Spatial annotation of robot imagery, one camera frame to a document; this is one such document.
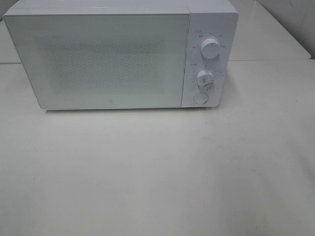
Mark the white microwave oven body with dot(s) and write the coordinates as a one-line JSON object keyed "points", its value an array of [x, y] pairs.
{"points": [[207, 18]]}

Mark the white timer knob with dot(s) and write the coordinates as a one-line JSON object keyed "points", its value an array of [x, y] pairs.
{"points": [[205, 79]]}

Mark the round white door button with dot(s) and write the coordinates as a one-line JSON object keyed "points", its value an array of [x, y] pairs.
{"points": [[200, 98]]}

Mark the upper white power knob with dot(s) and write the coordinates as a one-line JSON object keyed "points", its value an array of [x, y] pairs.
{"points": [[210, 47]]}

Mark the white microwave door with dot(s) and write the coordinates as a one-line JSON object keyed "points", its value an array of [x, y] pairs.
{"points": [[102, 61]]}

